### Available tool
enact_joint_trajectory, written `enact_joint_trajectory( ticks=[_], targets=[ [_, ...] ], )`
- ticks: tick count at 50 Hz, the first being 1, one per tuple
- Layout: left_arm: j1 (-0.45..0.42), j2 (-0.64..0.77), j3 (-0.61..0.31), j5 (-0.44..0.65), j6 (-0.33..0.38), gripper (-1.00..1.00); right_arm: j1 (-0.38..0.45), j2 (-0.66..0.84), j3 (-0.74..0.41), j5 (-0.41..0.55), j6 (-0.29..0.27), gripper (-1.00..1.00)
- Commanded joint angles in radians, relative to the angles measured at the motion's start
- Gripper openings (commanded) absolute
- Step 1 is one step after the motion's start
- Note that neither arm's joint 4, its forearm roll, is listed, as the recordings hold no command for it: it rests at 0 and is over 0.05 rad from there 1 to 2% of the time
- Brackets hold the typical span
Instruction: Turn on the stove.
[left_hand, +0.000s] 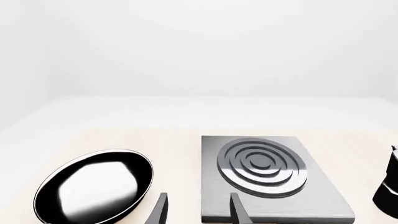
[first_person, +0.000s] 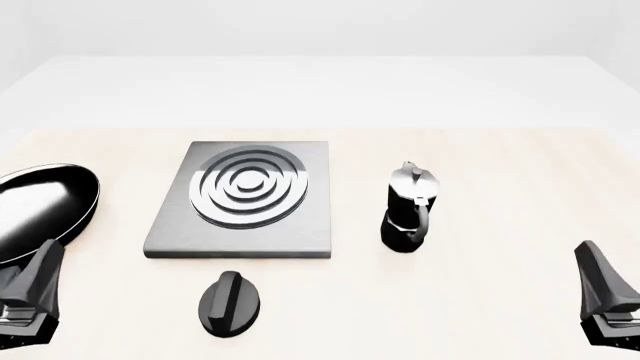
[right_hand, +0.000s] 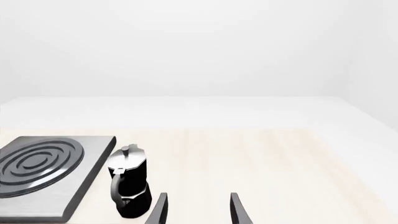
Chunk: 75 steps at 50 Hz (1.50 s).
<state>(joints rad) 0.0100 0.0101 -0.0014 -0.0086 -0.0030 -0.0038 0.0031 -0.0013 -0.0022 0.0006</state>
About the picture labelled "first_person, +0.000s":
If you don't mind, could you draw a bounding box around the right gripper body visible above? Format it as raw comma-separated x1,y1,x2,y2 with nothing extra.
581,306,640,348

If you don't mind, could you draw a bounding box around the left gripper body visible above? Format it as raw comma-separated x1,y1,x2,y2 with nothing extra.
0,301,60,351

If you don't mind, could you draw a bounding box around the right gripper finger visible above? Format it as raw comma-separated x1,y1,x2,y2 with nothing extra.
573,239,640,322

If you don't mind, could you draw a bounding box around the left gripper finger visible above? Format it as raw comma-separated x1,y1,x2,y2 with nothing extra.
0,238,66,323

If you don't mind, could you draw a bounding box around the flat grey-black stove plate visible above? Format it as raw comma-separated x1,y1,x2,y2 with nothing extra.
143,140,334,260

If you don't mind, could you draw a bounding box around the round black stove knob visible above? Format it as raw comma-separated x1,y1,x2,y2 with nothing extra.
197,270,262,338

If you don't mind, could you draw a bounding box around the black frying pan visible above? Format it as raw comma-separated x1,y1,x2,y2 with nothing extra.
0,162,102,266

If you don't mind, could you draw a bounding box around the black and silver moka pot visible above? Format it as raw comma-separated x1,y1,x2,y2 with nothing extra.
380,160,441,255

